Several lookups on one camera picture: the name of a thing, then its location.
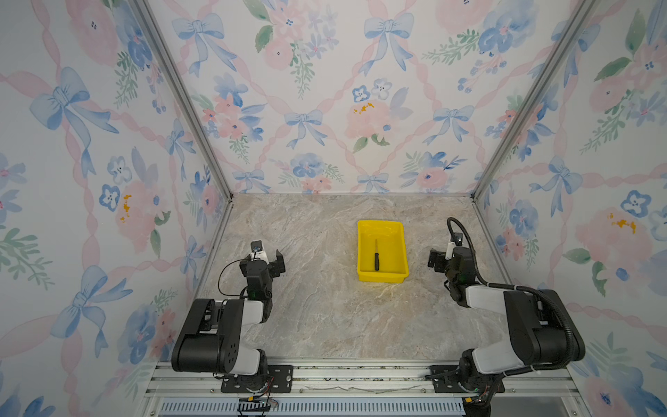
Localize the black screwdriver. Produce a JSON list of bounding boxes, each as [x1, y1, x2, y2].
[[373, 239, 380, 272]]

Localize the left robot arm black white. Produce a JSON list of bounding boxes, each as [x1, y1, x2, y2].
[[171, 241, 286, 394]]

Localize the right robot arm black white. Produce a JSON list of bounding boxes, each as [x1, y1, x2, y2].
[[426, 244, 585, 404]]

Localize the yellow plastic bin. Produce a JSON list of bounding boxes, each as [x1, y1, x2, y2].
[[357, 220, 409, 284]]

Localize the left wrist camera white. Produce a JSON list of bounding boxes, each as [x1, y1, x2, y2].
[[251, 251, 270, 264]]

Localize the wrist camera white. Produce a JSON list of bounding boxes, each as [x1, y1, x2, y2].
[[445, 241, 456, 261], [251, 251, 270, 264]]

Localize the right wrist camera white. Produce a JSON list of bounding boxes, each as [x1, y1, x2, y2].
[[445, 241, 456, 261]]

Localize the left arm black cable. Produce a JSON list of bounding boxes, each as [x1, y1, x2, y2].
[[217, 257, 247, 299]]

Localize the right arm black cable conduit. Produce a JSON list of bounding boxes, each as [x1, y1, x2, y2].
[[446, 217, 579, 368]]

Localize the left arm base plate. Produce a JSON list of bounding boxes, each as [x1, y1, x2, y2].
[[221, 365, 295, 394]]

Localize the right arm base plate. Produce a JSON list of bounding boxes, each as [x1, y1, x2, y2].
[[424, 365, 494, 396]]

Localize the aluminium mounting rail frame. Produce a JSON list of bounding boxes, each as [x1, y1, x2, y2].
[[140, 356, 590, 417]]

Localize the left aluminium corner post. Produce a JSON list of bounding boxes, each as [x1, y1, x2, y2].
[[129, 0, 233, 203]]

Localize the aluminium corner post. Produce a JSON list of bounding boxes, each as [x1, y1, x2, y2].
[[129, 0, 233, 203], [471, 0, 598, 203]]

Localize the right aluminium corner post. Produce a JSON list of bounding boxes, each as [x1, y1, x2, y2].
[[471, 0, 598, 203]]

